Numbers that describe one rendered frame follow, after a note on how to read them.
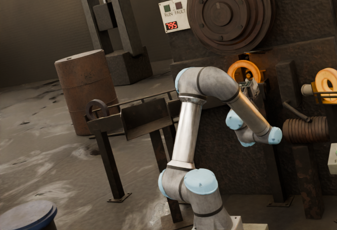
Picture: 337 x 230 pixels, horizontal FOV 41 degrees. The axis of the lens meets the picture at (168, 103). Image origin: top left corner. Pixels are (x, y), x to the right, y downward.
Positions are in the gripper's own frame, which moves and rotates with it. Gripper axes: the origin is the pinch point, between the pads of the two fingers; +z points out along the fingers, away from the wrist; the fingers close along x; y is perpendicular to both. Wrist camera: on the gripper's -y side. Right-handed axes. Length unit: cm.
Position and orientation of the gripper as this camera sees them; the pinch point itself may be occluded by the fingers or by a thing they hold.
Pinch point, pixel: (254, 83)
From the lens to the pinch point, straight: 228.2
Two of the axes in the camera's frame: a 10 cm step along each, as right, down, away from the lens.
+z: 3.8, -5.8, 7.2
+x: -8.5, 0.8, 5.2
